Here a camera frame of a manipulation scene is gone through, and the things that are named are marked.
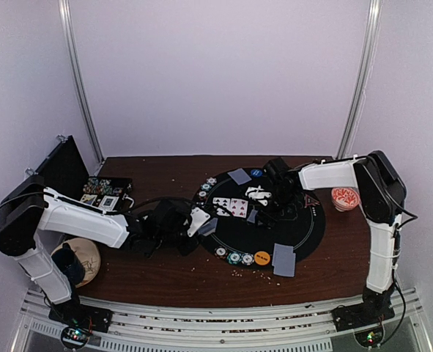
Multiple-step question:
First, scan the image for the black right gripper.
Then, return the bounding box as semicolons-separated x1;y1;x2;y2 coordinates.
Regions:
256;186;299;227

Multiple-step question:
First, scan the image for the five of diamonds card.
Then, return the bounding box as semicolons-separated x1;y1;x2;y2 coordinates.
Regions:
247;209;258;224

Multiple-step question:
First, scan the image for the six of hearts card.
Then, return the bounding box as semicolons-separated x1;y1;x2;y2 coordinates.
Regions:
229;198;248;219

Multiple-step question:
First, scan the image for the blue playing card deck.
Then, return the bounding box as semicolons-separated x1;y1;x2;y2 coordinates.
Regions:
198;218;218;237

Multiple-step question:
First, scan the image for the yellow big blind button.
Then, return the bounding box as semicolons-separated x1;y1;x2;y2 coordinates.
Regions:
254;251;271;266

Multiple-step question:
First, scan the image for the blue cream 10 chip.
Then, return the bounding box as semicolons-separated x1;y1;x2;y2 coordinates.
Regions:
207;177;217;186
240;253;255;265

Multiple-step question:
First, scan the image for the face-up playing card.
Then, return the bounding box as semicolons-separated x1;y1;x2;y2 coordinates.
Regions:
212;197;232;216

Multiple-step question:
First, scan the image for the blue small blind button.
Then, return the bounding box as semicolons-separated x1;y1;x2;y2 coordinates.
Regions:
251;169;263;177

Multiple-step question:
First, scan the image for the red triangular all-in marker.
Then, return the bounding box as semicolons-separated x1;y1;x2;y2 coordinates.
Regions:
305;194;320;208

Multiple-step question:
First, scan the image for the blue green 50 chip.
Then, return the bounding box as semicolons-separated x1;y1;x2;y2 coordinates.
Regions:
226;252;241;265
201;183;212;191

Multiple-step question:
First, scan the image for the single blue-backed playing card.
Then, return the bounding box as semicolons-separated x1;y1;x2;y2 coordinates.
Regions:
227;168;251;186

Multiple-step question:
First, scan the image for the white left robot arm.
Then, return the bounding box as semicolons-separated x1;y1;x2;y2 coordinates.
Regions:
0;175;211;326

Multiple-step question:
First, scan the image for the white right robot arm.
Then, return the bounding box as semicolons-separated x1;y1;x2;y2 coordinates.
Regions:
246;150;410;294

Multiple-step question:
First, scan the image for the round black poker mat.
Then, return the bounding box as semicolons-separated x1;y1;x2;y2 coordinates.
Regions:
193;168;325;268

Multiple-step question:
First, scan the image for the red white patterned bowl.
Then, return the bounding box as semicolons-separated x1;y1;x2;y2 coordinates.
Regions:
330;188;360;212

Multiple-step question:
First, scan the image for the white playing card box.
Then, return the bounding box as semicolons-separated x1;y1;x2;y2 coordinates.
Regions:
98;196;119;211

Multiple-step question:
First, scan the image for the beige patterned plate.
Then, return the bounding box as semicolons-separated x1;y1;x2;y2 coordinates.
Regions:
51;238;101;287

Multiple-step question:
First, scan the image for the blue-backed playing card box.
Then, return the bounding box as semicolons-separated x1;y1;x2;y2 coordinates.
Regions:
80;194;97;205

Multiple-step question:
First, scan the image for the chips row in case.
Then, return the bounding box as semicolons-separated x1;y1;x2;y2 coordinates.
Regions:
83;177;114;195

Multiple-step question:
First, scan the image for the dark blue mug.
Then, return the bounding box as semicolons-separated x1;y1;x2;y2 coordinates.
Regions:
51;242;86;285

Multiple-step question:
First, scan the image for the black poker set case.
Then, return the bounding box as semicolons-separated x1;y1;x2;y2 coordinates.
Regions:
26;135;134;210

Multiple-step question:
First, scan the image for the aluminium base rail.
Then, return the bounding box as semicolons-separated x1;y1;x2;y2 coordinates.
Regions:
8;289;433;351

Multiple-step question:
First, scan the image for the aluminium frame post right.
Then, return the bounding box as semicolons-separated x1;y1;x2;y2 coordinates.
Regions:
336;0;383;159

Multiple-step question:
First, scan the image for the aluminium frame post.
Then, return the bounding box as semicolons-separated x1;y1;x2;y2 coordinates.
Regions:
336;0;383;159
58;0;105;164

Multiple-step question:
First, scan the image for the aluminium frame post left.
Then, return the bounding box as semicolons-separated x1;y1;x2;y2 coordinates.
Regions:
58;0;105;164

